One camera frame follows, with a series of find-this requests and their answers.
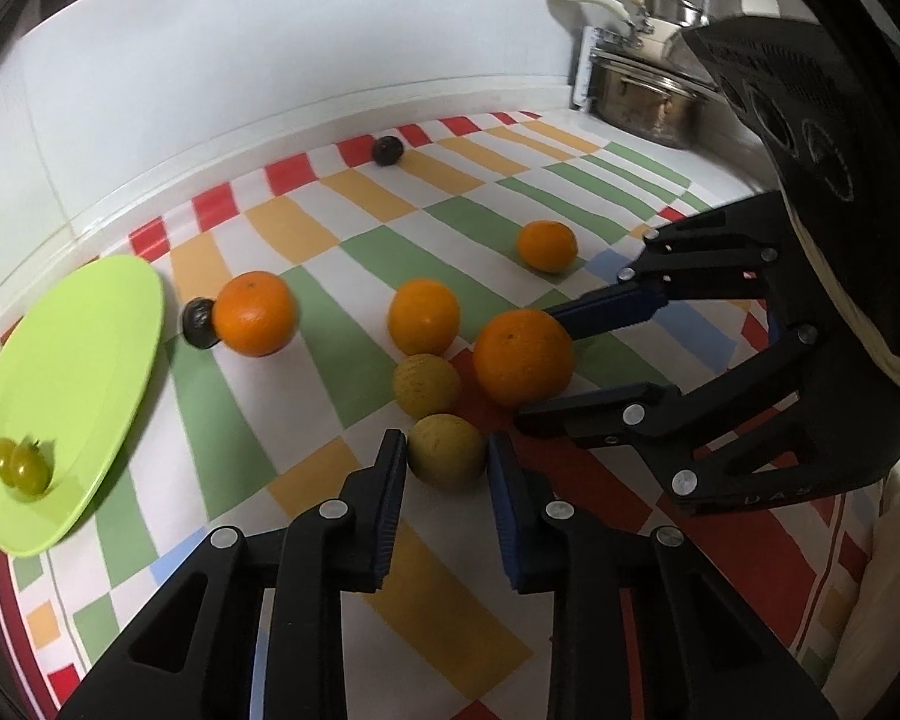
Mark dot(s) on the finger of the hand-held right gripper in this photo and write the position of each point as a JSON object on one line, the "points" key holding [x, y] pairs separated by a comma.
{"points": [[607, 311], [615, 409]]}

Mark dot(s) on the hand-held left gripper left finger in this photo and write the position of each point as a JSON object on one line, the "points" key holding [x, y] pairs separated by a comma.
{"points": [[390, 510]]}

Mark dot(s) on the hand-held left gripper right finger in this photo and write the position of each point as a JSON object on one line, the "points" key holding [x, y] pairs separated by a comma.
{"points": [[506, 510]]}

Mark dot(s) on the tan longan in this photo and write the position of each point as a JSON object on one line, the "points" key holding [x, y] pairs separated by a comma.
{"points": [[447, 451], [427, 386]]}

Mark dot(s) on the small orange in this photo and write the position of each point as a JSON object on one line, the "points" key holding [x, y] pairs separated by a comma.
{"points": [[424, 316], [546, 246]]}

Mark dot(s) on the large orange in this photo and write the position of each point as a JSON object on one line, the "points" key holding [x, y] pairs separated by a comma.
{"points": [[523, 358], [255, 313]]}

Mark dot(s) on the dark plum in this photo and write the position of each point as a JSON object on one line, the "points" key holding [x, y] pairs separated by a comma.
{"points": [[199, 322], [387, 151]]}

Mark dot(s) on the green plate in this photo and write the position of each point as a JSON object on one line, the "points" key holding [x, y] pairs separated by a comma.
{"points": [[82, 360]]}

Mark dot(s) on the large steel pot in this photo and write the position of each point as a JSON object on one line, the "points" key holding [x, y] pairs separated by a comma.
{"points": [[649, 101]]}

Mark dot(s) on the white upright board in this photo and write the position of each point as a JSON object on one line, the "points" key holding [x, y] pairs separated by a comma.
{"points": [[585, 67]]}

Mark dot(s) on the colourful checked tablecloth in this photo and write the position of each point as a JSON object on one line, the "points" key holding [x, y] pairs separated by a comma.
{"points": [[307, 255]]}

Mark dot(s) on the green tomato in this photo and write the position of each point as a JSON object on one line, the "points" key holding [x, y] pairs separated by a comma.
{"points": [[31, 469], [4, 457]]}

